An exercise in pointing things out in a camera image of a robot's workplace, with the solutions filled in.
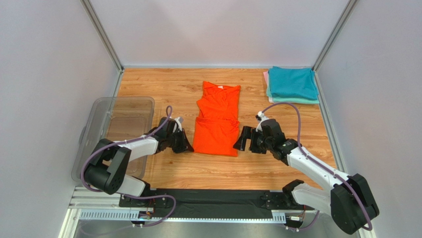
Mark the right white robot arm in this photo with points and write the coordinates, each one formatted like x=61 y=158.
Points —
x=347 y=199

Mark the pink folded t shirt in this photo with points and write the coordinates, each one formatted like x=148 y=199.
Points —
x=265 y=77

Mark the clear plastic bin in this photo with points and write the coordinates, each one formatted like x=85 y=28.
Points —
x=116 y=119

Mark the aluminium frame rail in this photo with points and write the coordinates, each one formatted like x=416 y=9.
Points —
x=88 y=205

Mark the orange t shirt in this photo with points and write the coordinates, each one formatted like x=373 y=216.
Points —
x=217 y=125

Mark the right aluminium corner post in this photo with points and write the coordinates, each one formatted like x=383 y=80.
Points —
x=347 y=11

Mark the mint folded t shirt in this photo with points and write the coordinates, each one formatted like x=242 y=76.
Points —
x=288 y=100

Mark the teal folded t shirt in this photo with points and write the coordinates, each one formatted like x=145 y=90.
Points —
x=293 y=83

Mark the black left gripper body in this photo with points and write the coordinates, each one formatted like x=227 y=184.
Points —
x=171 y=137

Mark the left aluminium corner post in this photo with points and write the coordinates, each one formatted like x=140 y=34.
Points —
x=91 y=12

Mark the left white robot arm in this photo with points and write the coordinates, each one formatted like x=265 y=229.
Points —
x=105 y=169

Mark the aluminium corner post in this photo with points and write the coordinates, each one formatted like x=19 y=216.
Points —
x=91 y=12
x=347 y=11

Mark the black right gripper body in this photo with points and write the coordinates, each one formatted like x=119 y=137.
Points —
x=250 y=140

